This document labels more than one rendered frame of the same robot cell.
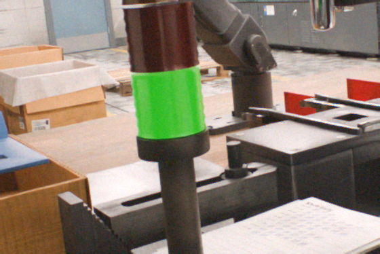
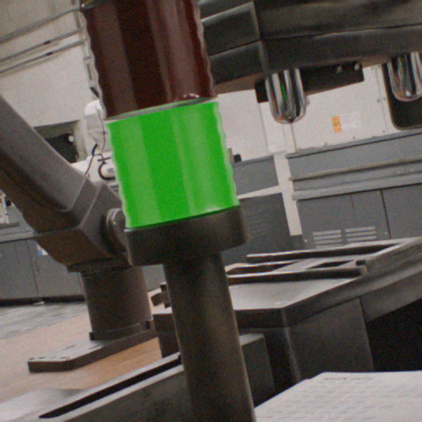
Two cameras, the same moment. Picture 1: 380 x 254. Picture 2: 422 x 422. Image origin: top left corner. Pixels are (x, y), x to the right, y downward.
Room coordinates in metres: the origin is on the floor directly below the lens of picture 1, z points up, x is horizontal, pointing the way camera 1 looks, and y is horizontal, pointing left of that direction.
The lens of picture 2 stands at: (0.06, 0.10, 1.07)
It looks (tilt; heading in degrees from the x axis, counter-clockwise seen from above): 3 degrees down; 347
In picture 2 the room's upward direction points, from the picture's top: 12 degrees counter-clockwise
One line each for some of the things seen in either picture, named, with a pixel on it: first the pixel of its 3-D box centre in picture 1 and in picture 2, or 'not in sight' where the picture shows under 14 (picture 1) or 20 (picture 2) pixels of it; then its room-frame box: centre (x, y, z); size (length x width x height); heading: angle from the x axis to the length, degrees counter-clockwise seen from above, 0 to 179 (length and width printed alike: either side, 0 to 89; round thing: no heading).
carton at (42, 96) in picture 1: (55, 107); not in sight; (4.18, 1.11, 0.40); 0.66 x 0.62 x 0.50; 29
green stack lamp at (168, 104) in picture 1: (168, 100); (172, 164); (0.37, 0.04, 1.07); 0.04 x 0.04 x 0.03
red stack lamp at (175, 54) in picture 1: (161, 35); (149, 57); (0.37, 0.04, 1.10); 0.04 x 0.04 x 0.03
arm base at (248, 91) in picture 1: (252, 94); (118, 302); (1.05, -0.02, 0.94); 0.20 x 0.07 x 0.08; 122
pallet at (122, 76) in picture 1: (157, 75); not in sight; (7.41, 0.84, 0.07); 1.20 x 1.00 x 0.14; 120
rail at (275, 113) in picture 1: (312, 131); (278, 292); (0.63, -0.07, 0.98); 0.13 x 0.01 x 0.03; 32
